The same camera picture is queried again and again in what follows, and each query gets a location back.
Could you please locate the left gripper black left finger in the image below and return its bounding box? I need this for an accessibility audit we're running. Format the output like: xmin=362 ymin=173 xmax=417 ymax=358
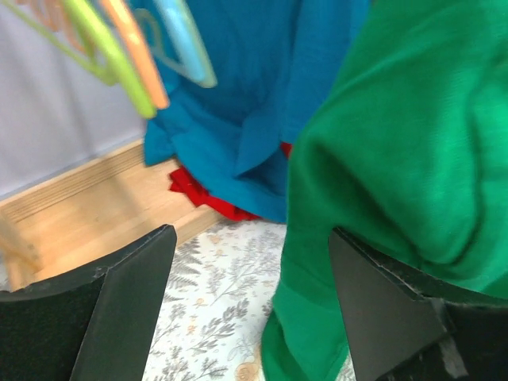
xmin=1 ymin=225 xmax=177 ymax=381

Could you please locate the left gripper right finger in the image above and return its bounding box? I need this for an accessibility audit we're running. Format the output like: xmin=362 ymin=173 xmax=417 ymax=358
xmin=329 ymin=229 xmax=507 ymax=381

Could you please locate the red t shirt hanging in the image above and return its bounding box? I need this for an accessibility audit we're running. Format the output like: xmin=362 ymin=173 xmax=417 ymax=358
xmin=168 ymin=139 xmax=293 ymax=223

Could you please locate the green plastic hanger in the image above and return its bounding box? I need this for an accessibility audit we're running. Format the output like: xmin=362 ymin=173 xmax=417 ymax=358
xmin=0 ymin=0 xmax=158 ymax=119

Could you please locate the blue t shirt hanging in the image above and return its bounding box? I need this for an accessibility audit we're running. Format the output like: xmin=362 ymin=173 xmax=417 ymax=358
xmin=130 ymin=0 xmax=372 ymax=224

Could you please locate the orange plastic hanger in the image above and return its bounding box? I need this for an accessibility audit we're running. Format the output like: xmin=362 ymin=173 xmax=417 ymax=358
xmin=15 ymin=0 xmax=171 ymax=110

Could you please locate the wooden clothes rack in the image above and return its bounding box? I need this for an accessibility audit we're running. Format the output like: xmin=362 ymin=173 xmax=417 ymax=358
xmin=1 ymin=141 xmax=221 ymax=290

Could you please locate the floral table cloth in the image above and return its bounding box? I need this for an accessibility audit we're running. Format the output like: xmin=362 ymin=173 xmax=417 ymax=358
xmin=140 ymin=221 xmax=286 ymax=380

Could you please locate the green t shirt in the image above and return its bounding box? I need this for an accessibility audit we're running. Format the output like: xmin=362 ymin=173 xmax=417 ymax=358
xmin=260 ymin=1 xmax=507 ymax=380

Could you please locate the blue plastic hanger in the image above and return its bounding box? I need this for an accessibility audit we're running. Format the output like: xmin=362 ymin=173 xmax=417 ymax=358
xmin=152 ymin=0 xmax=214 ymax=85

